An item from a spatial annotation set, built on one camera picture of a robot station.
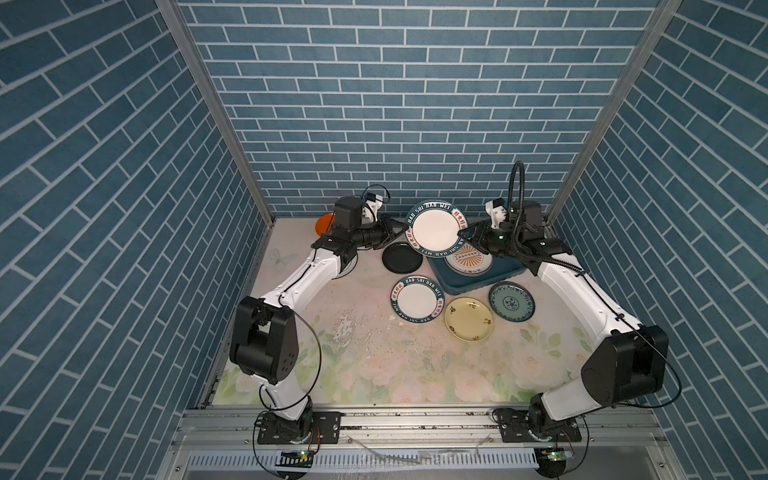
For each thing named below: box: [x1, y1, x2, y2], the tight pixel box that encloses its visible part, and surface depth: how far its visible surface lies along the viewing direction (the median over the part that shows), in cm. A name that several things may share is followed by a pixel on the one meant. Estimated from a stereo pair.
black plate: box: [382, 242, 423, 274], surface depth 107 cm
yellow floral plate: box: [444, 296, 494, 343], surface depth 94 cm
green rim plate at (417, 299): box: [390, 275, 445, 324], surface depth 99 cm
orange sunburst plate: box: [444, 242, 494, 277], surface depth 107 cm
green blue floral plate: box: [488, 281, 536, 323], surface depth 98 cm
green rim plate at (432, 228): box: [405, 200, 469, 258], surface depth 84 cm
